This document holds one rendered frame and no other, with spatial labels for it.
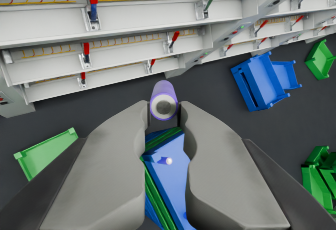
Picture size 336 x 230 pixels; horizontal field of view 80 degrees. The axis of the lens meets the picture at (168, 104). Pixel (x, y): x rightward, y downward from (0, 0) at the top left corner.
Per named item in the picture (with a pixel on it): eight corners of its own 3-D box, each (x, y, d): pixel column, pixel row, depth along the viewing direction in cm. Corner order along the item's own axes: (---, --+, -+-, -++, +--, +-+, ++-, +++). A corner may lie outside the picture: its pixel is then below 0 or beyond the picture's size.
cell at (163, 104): (160, 76, 18) (158, 87, 12) (177, 86, 19) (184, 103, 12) (150, 93, 19) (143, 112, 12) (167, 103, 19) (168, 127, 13)
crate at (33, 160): (106, 192, 84) (109, 196, 77) (55, 225, 75) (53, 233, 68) (73, 128, 84) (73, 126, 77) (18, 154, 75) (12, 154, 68)
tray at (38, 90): (174, 68, 98) (191, 67, 86) (29, 101, 70) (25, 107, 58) (167, 24, 93) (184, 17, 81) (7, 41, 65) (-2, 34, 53)
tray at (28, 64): (196, 50, 80) (221, 46, 69) (14, 84, 53) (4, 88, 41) (189, -6, 75) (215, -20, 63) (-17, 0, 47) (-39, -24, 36)
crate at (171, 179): (239, 208, 63) (260, 215, 56) (191, 256, 53) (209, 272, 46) (196, 121, 63) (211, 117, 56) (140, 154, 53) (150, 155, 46)
